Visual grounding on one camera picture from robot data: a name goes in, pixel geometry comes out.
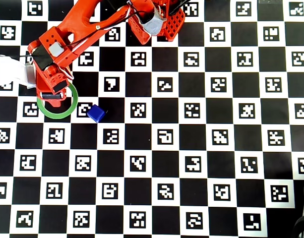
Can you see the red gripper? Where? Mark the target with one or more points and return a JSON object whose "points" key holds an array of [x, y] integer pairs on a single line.
{"points": [[51, 95]]}

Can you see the blue cube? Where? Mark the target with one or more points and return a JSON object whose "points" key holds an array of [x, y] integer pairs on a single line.
{"points": [[95, 112]]}

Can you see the black white marker checkerboard mat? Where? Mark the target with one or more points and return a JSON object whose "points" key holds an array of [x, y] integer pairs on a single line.
{"points": [[191, 138]]}

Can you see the black tripod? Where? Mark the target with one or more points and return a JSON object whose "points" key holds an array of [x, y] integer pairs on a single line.
{"points": [[303, 223]]}

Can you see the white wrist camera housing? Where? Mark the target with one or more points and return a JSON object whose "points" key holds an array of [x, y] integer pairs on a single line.
{"points": [[10, 69]]}

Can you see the gray duct tape piece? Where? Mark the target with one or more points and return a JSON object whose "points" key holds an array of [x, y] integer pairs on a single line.
{"points": [[153, 24]]}

